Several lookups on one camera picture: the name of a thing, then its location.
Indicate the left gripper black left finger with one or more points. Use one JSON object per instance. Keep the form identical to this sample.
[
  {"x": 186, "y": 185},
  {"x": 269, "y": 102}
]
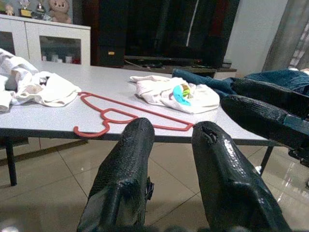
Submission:
[{"x": 125, "y": 169}]

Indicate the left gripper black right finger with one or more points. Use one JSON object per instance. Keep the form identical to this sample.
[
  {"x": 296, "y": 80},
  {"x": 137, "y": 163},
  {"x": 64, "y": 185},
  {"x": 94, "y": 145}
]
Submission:
[{"x": 227, "y": 183}]

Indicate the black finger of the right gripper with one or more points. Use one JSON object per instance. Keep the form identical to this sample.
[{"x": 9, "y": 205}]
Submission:
[
  {"x": 253, "y": 113},
  {"x": 277, "y": 99}
]

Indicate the red plastic clothes hanger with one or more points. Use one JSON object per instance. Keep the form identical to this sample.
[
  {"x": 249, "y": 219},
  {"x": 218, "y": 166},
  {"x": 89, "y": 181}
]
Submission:
[{"x": 89, "y": 135}]

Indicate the blue denim jacket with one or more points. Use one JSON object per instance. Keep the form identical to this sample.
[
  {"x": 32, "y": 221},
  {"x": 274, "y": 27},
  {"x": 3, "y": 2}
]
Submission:
[{"x": 205, "y": 81}]

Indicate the white t-shirt with black print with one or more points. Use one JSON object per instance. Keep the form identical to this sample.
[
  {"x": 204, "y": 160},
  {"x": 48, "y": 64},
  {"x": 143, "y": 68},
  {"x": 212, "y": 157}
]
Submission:
[{"x": 55, "y": 96}]

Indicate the black table leg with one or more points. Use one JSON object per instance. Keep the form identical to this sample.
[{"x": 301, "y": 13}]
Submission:
[
  {"x": 266, "y": 159},
  {"x": 11, "y": 162}
]

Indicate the dark television bench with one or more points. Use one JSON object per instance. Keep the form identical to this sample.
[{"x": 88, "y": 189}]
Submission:
[{"x": 217, "y": 70}]

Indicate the grey curtain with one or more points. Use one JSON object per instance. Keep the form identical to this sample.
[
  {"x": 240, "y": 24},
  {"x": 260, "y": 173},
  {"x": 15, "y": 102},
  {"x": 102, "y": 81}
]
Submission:
[{"x": 289, "y": 36}]

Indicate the white garment with colourful print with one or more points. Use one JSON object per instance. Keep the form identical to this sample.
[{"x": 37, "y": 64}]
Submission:
[{"x": 154, "y": 89}]

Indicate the black television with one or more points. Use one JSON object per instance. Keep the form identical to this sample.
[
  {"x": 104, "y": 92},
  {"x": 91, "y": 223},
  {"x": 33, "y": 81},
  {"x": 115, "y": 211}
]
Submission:
[{"x": 169, "y": 29}]

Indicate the black speaker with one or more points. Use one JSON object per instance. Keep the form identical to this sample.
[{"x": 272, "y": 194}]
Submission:
[{"x": 111, "y": 29}]

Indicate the white glass-door cabinet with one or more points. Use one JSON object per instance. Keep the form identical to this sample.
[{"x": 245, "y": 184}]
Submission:
[{"x": 31, "y": 36}]

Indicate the beige plush toy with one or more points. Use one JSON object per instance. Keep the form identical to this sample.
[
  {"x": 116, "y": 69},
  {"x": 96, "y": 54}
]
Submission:
[{"x": 59, "y": 13}]

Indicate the small doll figurine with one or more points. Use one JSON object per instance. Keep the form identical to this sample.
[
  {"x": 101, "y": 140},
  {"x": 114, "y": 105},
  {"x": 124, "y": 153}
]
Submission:
[{"x": 8, "y": 9}]

